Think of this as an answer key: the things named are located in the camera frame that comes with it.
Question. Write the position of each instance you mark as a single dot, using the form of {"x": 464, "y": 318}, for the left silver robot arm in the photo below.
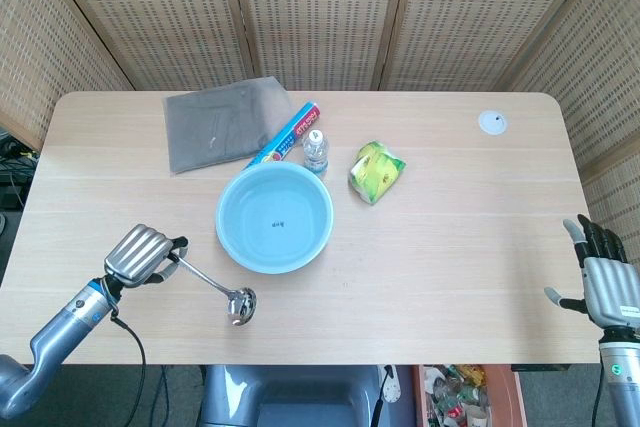
{"x": 60, "y": 332}

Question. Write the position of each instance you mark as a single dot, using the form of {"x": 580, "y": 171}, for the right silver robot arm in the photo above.
{"x": 622, "y": 377}

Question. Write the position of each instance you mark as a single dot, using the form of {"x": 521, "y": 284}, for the woven bamboo folding screen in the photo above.
{"x": 325, "y": 12}

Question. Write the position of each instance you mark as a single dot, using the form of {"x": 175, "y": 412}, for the light blue bowl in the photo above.
{"x": 275, "y": 247}

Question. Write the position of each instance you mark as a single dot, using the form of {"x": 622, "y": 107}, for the blue cling film box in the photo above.
{"x": 290, "y": 134}

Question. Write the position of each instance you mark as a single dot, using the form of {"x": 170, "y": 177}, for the green yellow tissue pack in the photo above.
{"x": 377, "y": 172}

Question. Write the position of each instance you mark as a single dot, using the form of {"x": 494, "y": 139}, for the clear plastic water bottle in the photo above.
{"x": 316, "y": 152}

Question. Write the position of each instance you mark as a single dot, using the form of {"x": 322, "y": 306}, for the orange bin with trash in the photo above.
{"x": 465, "y": 397}

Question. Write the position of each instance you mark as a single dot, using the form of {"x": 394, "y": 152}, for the dark equipment behind screen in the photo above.
{"x": 12, "y": 172}

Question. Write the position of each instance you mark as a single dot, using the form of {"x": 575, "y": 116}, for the grey folded cloth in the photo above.
{"x": 220, "y": 122}

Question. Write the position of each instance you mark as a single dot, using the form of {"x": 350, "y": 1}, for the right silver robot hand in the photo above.
{"x": 607, "y": 287}

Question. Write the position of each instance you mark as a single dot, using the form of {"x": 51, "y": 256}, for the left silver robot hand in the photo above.
{"x": 137, "y": 254}

